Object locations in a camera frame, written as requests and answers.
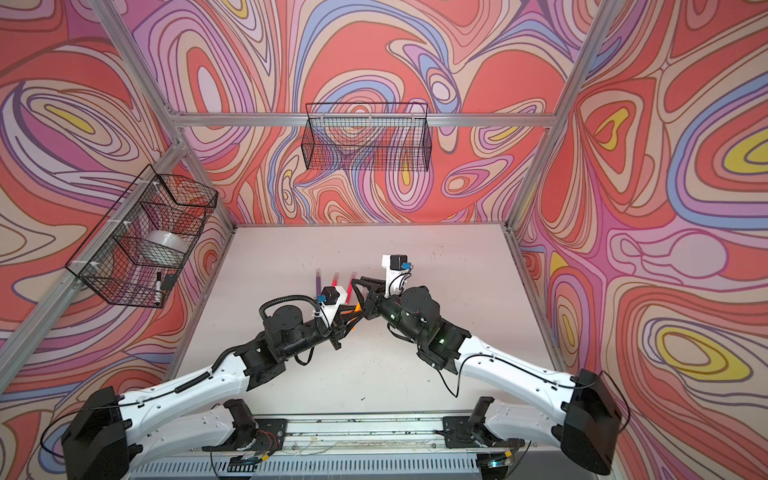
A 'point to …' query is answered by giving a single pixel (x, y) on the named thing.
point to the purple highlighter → (318, 282)
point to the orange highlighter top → (358, 307)
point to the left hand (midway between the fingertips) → (365, 310)
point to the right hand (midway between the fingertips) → (356, 288)
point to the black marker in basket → (158, 291)
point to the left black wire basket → (138, 251)
